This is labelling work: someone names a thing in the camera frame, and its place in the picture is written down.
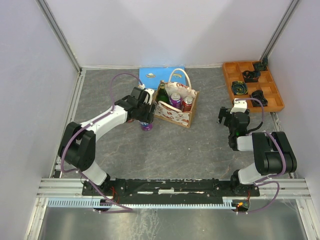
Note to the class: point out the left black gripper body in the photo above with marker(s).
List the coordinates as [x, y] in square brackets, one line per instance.
[144, 114]

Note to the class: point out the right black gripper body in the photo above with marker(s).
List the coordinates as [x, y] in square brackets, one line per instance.
[227, 121]

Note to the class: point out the purple soda can front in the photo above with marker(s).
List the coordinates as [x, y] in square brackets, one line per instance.
[146, 126]

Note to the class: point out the purple soda can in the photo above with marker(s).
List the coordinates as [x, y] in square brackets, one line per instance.
[175, 100]
[146, 126]

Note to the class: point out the patterned canvas tote bag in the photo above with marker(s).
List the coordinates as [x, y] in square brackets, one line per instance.
[170, 114]

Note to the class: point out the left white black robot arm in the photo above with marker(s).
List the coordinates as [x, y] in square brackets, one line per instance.
[78, 144]

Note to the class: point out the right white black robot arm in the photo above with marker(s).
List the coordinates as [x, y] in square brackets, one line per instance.
[272, 152]

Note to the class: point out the dark green glass bottle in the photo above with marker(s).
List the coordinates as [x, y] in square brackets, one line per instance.
[162, 94]

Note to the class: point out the rolled dark sock left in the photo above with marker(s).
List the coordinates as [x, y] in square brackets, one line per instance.
[239, 88]

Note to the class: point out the rolled dark sock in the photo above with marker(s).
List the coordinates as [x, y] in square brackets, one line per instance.
[258, 94]
[251, 76]
[239, 88]
[261, 65]

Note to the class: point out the blue printed folded cloth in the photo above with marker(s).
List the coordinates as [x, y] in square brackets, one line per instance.
[151, 76]

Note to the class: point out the rolled dark sock bottom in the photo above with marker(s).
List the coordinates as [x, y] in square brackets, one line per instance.
[258, 94]

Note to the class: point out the orange compartment tray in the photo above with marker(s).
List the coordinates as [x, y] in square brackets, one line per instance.
[233, 71]

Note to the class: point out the rolled dark sock middle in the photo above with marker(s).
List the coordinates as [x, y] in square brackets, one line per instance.
[251, 76]

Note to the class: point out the rolled dark sock top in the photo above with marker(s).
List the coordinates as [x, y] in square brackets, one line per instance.
[261, 65]

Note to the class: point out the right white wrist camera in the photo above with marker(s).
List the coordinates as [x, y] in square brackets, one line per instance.
[239, 105]

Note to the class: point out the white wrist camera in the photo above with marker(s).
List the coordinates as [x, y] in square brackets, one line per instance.
[149, 97]
[239, 105]

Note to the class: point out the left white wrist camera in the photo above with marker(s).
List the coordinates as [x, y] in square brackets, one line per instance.
[149, 97]

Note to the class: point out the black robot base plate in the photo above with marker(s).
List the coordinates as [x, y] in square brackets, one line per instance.
[175, 191]

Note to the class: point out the blue slotted cable duct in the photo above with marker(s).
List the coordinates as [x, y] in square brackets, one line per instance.
[96, 203]

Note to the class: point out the aluminium frame rail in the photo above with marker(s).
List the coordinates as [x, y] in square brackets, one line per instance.
[289, 189]

